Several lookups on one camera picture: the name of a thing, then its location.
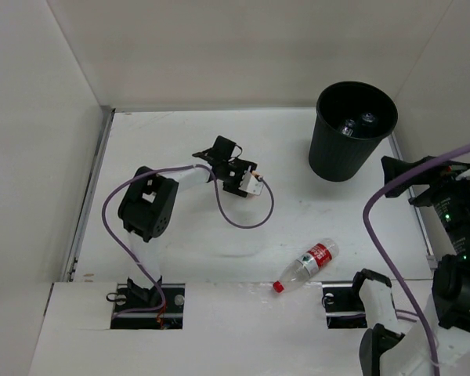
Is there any orange juice bottle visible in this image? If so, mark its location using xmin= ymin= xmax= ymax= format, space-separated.
xmin=248 ymin=172 xmax=262 ymax=197

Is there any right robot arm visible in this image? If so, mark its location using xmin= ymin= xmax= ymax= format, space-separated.
xmin=347 ymin=157 xmax=470 ymax=375

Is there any red label water bottle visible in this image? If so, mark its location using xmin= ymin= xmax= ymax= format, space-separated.
xmin=273 ymin=238 xmax=339 ymax=294

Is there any aluminium table edge rail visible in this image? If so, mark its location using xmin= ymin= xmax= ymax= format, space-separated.
xmin=59 ymin=106 xmax=115 ymax=282
xmin=389 ymin=132 xmax=438 ymax=273

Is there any blue label water bottle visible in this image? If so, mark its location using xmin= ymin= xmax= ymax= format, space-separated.
xmin=338 ymin=118 xmax=356 ymax=137

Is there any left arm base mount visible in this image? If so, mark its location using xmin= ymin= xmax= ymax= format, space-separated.
xmin=106 ymin=280 xmax=186 ymax=330

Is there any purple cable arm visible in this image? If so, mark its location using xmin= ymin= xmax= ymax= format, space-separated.
xmin=362 ymin=140 xmax=470 ymax=376
xmin=101 ymin=164 xmax=275 ymax=314

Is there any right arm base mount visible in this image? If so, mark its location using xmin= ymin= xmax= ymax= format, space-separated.
xmin=321 ymin=281 xmax=367 ymax=329

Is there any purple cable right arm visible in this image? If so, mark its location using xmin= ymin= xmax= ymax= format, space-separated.
xmin=362 ymin=140 xmax=470 ymax=376

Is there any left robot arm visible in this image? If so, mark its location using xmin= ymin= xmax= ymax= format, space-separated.
xmin=111 ymin=136 xmax=265 ymax=315

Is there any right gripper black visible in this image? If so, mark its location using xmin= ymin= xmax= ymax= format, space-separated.
xmin=383 ymin=154 xmax=470 ymax=255

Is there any aluminium table edge rail right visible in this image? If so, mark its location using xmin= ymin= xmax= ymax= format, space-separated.
xmin=389 ymin=132 xmax=438 ymax=273

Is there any aluminium table edge rail left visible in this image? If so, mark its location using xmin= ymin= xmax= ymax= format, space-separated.
xmin=59 ymin=106 xmax=115 ymax=282

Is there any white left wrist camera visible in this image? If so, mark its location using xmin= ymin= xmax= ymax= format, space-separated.
xmin=240 ymin=172 xmax=264 ymax=196

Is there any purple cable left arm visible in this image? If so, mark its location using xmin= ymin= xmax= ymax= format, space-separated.
xmin=101 ymin=164 xmax=275 ymax=314

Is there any black ribbed plastic bin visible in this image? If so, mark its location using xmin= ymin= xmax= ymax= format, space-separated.
xmin=309 ymin=81 xmax=398 ymax=183

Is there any clear crushed plastic bottle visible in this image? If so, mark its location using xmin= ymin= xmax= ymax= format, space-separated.
xmin=359 ymin=112 xmax=378 ymax=128

